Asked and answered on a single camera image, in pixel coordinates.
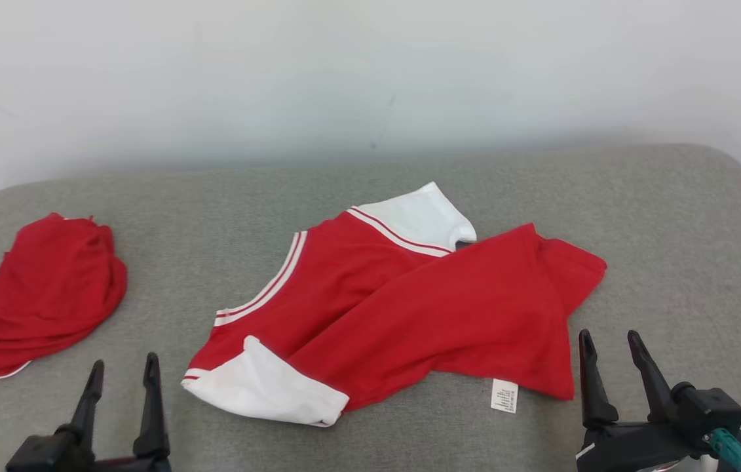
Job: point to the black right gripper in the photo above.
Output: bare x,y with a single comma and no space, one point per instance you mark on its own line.
626,449

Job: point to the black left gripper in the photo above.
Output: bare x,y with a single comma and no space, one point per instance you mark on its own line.
141,465

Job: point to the red shorts white trim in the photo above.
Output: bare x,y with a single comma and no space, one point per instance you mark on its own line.
42,295

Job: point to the red jersey shirt white sleeves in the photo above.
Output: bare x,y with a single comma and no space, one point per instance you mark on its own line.
422,314

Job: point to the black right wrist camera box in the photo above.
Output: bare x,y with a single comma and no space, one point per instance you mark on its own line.
711,410

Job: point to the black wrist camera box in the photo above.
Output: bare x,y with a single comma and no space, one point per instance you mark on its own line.
42,455
711,410

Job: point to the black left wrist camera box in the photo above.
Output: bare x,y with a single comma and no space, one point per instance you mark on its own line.
42,455

